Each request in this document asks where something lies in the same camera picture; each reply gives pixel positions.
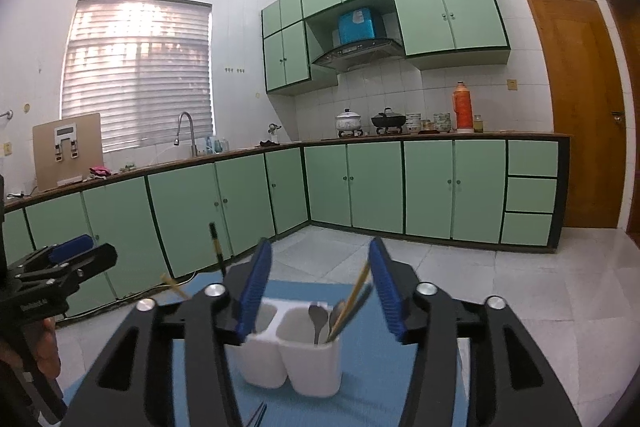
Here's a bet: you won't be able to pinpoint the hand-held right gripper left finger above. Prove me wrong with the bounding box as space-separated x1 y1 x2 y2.
60 237 273 427

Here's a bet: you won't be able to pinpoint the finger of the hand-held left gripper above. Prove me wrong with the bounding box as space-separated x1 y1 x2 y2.
7 234 96 276
15 243 118 303

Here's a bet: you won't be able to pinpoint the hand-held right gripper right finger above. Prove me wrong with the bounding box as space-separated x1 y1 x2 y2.
369 237 583 427

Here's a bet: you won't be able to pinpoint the dark grey chopstick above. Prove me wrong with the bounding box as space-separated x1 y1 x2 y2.
340 283 374 329

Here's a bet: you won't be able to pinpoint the yellow wooden chopstick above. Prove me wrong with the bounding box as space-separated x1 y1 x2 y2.
331 262 372 339
160 273 191 300

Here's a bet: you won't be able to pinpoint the metal spoon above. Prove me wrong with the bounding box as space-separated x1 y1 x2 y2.
308 303 329 344
329 299 347 340

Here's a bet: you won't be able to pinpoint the white plastic utensil holder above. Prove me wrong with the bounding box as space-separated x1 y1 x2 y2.
225 298 343 397

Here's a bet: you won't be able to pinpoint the person's left hand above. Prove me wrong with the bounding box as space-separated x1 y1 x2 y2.
0 316 62 380

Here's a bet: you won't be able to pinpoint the brown cardboard board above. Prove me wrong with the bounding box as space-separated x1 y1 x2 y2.
32 113 103 192

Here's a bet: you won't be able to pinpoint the blue table mat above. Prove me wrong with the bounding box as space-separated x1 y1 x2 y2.
62 274 473 427

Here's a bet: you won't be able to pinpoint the green base cabinet run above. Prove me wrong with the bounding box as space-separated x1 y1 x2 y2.
302 139 508 244
0 147 308 318

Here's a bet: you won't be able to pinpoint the metal sink faucet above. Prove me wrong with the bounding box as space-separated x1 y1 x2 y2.
174 111 198 156

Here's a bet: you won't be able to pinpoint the black wok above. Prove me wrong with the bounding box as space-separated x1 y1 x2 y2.
371 108 407 130

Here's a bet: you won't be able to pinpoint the white lidded pot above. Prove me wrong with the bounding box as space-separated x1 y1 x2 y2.
336 108 362 132

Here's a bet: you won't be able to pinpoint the green drawer unit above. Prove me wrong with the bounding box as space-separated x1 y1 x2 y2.
500 138 571 254

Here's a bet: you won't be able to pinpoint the white window blinds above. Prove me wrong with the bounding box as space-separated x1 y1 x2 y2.
61 0 215 152

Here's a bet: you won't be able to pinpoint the orange thermos flask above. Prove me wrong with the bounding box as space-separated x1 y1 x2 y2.
452 82 474 132

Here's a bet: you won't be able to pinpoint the grey range hood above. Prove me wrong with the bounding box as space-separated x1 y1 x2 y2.
312 38 405 72

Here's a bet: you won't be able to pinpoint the brown wooden door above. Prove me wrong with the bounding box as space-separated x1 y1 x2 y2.
607 0 640 248
524 0 626 229

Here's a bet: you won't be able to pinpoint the blue box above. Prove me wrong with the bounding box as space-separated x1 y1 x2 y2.
337 7 377 44

